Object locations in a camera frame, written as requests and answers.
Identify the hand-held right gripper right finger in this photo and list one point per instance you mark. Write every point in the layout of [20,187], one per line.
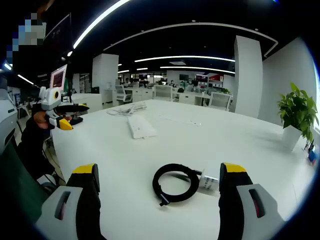
[232,200]

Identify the white charger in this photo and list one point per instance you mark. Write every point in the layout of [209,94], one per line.
[208,180]

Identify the white desk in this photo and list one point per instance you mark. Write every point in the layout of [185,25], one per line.
[175,150]

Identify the white grey worn device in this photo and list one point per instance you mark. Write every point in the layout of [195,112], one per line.
[7,115]

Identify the white mesh office chair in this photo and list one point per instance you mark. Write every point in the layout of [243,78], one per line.
[220,101]
[123,93]
[162,92]

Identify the green potted plant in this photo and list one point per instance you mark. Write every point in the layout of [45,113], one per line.
[295,112]

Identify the computer monitor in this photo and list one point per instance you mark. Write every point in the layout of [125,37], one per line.
[58,78]

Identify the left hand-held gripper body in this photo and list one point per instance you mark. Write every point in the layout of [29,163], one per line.
[50,100]

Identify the white power strip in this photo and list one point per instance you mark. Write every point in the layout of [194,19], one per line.
[141,127]

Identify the flat white desk socket panel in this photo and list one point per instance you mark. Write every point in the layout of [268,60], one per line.
[180,119]

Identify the person's left hand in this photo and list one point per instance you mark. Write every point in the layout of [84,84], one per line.
[41,118]

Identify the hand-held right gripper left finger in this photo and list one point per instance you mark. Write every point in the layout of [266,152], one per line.
[85,200]

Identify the black computer mouse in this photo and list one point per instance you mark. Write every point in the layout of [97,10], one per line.
[76,121]

